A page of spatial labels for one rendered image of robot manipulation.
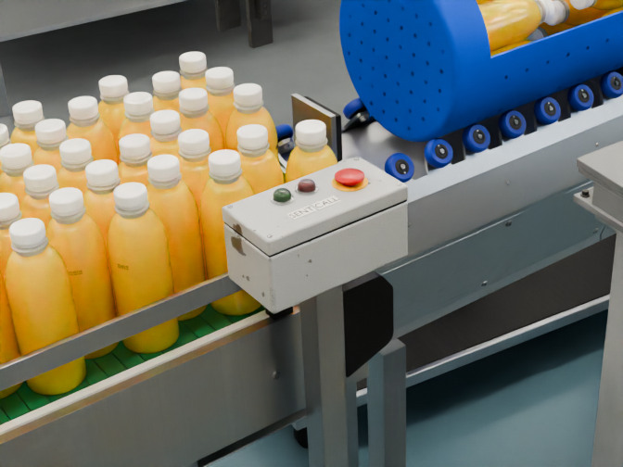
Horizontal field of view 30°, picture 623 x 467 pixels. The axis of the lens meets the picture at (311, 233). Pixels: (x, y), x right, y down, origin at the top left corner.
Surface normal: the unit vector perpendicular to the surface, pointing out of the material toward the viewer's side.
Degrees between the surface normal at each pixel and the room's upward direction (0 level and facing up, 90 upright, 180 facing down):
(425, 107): 90
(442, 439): 0
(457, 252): 110
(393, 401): 90
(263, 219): 0
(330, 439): 90
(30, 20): 0
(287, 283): 90
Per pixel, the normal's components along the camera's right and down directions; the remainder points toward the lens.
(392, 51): -0.81, 0.33
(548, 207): 0.56, 0.67
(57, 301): 0.74, 0.32
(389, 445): 0.58, 0.40
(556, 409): -0.04, -0.85
